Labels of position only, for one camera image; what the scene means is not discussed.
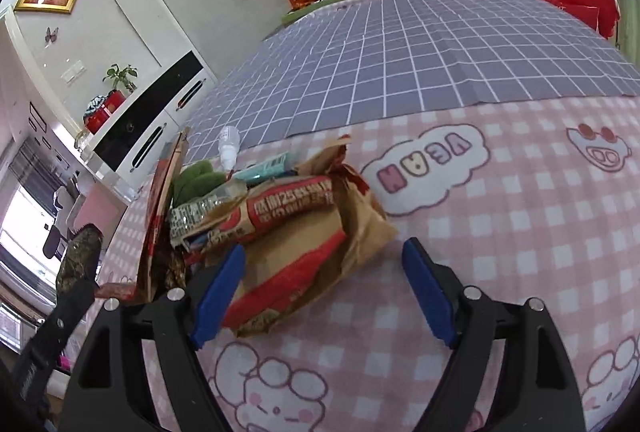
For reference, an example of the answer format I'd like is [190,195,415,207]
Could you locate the green leaves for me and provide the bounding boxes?
[172,160,228,207]

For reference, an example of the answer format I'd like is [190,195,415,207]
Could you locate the green tray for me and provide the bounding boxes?
[280,0,386,28]

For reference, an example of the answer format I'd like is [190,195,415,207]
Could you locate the potted plant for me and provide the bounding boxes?
[102,63,139,100]

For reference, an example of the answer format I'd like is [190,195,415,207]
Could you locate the brown paper bag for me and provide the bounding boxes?
[220,134,401,338]

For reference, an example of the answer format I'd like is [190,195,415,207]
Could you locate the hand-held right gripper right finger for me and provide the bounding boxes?
[401,238,587,432]

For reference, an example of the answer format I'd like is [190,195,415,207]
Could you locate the purple grid tablecloth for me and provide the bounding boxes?
[182,0,640,147]

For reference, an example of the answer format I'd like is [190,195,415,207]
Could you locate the pink checked tablecloth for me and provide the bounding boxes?
[95,99,640,432]

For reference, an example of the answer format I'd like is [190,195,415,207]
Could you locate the red white snack wrapper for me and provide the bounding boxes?
[182,177,346,263]

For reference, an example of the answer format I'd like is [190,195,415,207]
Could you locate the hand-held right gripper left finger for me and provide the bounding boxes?
[60,243,247,432]

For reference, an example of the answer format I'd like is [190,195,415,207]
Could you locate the clear printed plastic wrapper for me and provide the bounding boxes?
[169,184,248,243]

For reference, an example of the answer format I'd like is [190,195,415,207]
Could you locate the small teal white box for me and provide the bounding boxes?
[232,152,296,185]

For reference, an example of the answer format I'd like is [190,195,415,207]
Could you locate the pink blanket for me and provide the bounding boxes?
[75,187,128,237]

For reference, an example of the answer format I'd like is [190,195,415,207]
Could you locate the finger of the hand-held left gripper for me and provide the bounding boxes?
[35,283,99,365]

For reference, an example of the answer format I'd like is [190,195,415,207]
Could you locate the white cabinet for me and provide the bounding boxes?
[75,49,218,205]

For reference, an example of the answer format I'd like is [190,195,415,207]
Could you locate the white wall switch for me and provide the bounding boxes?
[61,59,87,85]

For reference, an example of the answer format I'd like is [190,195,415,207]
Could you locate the red cardboard box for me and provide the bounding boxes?
[137,127,188,303]

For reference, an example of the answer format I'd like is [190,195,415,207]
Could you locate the small clear plastic bottle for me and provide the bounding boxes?
[217,126,242,173]

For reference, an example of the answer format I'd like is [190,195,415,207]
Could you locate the dark patterned wrapper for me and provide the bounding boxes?
[55,223,104,293]

